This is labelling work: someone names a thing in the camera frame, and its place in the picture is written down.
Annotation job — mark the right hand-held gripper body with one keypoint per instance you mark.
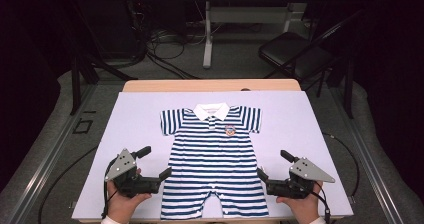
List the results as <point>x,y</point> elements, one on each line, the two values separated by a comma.
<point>306,170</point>

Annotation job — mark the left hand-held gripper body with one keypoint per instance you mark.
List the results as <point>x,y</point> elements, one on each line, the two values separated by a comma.
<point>123,167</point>

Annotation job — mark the blue white striped baby romper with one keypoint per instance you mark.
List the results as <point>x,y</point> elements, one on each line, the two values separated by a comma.
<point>213,150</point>

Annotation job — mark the person's right hand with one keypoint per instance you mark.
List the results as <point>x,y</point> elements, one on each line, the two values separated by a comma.
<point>305,209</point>

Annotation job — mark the person's left hand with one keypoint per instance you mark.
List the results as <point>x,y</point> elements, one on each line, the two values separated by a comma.
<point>121,207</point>

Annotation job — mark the black metal stand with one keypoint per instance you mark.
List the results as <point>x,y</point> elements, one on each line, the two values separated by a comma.
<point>76,84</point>

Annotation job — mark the black folding chair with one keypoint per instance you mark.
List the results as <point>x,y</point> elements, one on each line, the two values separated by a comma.
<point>293,50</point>

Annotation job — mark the white-legged desk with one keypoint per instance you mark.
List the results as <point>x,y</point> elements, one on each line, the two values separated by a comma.
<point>207,44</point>

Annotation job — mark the metal floor rail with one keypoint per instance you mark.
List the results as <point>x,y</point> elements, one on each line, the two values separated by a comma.
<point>364,150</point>
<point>53,150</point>

